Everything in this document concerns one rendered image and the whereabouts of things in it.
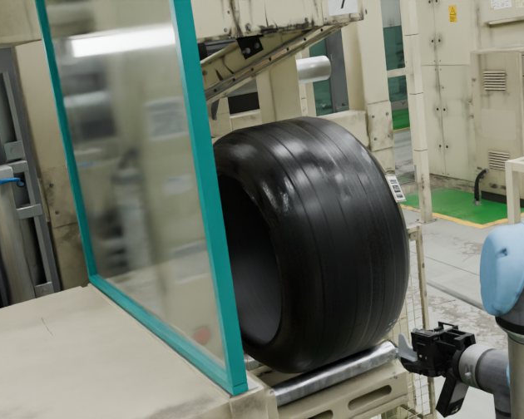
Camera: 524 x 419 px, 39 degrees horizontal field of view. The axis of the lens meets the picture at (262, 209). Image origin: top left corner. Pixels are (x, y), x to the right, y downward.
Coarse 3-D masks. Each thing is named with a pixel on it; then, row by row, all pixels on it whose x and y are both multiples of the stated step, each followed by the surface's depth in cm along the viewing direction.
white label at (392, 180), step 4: (388, 176) 152; (392, 176) 153; (388, 180) 152; (392, 180) 153; (396, 180) 154; (388, 184) 151; (392, 184) 152; (396, 184) 153; (392, 188) 151; (396, 188) 152; (400, 188) 154; (392, 192) 151; (396, 192) 152; (400, 192) 153; (396, 196) 151; (400, 196) 152; (404, 196) 153; (396, 200) 150; (400, 200) 151; (404, 200) 153
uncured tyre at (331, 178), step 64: (256, 128) 158; (320, 128) 157; (256, 192) 147; (320, 192) 144; (384, 192) 149; (256, 256) 194; (320, 256) 141; (384, 256) 147; (256, 320) 185; (320, 320) 144; (384, 320) 154
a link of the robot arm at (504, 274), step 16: (512, 224) 97; (496, 240) 95; (512, 240) 93; (496, 256) 94; (512, 256) 92; (480, 272) 102; (496, 272) 93; (512, 272) 92; (496, 288) 93; (512, 288) 92; (496, 304) 94; (512, 304) 93; (496, 320) 99; (512, 320) 95; (512, 336) 97; (512, 352) 99; (512, 368) 100; (512, 384) 101; (512, 400) 102; (512, 416) 103
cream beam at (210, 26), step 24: (192, 0) 168; (216, 0) 171; (240, 0) 174; (264, 0) 177; (288, 0) 180; (312, 0) 183; (360, 0) 190; (216, 24) 171; (240, 24) 175; (264, 24) 178; (288, 24) 181; (312, 24) 184; (336, 24) 201
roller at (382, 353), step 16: (368, 352) 166; (384, 352) 167; (320, 368) 161; (336, 368) 161; (352, 368) 163; (368, 368) 165; (288, 384) 156; (304, 384) 157; (320, 384) 159; (288, 400) 155
